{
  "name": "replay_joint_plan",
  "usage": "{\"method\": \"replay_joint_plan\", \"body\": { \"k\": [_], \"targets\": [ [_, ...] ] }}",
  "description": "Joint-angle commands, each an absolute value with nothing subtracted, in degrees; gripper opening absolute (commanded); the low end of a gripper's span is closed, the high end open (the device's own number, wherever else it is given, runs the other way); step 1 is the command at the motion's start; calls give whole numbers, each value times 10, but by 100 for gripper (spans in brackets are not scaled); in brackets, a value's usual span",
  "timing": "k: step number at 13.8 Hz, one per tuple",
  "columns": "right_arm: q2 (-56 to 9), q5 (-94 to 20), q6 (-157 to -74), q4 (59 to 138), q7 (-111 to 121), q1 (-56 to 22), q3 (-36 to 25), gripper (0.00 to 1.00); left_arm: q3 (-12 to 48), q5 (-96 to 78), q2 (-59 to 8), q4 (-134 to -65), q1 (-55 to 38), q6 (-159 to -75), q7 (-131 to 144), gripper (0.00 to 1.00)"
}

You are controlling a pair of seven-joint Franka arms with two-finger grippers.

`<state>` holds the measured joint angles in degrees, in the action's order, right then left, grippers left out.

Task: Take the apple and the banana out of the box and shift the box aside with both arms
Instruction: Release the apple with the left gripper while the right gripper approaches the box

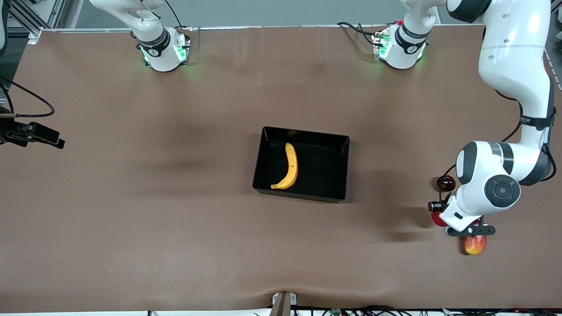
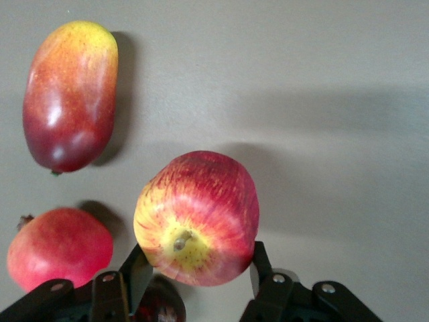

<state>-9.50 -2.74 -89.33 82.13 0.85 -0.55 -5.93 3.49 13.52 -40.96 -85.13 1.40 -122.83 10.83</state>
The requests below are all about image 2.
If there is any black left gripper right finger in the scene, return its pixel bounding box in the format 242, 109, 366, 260
239, 241, 383, 322

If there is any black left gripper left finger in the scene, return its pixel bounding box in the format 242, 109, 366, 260
0, 243, 155, 322

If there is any red yellow apple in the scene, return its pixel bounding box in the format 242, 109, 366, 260
133, 150, 261, 288

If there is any dark purple plum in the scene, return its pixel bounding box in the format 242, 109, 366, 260
133, 274, 187, 322

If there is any red pomegranate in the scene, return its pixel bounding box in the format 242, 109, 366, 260
6, 207, 115, 293

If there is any red yellow mango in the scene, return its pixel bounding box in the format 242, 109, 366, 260
22, 19, 119, 176

